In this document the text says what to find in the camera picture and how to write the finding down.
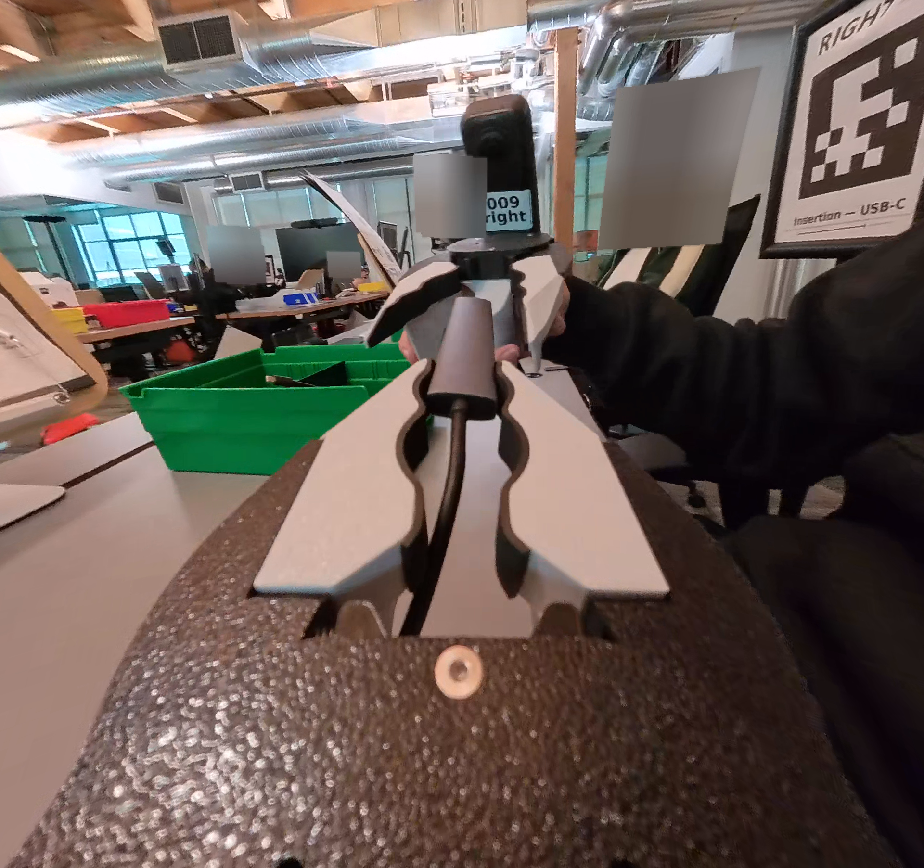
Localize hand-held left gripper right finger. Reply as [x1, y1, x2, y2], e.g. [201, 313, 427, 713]
[497, 361, 674, 632]

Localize document stand with paper sheet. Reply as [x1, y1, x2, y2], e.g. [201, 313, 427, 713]
[299, 169, 405, 284]

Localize grey desk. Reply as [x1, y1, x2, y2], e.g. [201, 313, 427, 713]
[0, 359, 694, 868]

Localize person's right forearm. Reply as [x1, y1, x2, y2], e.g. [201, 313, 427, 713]
[562, 229, 924, 501]

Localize silver duct with vent grilles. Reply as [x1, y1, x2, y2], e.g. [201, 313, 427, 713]
[0, 8, 535, 129]

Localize silver elbow ducts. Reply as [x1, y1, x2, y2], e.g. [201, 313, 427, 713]
[527, 0, 860, 122]

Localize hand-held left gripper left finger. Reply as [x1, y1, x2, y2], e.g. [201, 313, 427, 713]
[253, 359, 436, 631]

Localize black monitor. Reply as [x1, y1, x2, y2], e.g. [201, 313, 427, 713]
[274, 222, 365, 277]

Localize green plastic bin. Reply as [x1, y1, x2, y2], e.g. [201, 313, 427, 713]
[119, 343, 434, 475]

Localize silver spiral duct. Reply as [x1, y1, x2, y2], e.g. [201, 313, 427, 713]
[61, 96, 470, 169]

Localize person's right hand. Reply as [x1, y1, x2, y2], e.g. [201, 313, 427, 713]
[399, 276, 573, 365]

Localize black white tag board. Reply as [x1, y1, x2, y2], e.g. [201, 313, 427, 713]
[760, 0, 924, 260]

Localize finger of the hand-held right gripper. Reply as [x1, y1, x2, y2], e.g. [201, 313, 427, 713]
[363, 262, 464, 349]
[509, 251, 565, 378]

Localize red plastic bin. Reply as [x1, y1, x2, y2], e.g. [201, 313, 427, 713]
[83, 299, 172, 329]

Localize dark grey USB hub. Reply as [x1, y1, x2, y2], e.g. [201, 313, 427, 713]
[399, 296, 502, 638]

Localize document stand with instruction sheet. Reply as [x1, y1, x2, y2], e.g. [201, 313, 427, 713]
[0, 253, 109, 530]

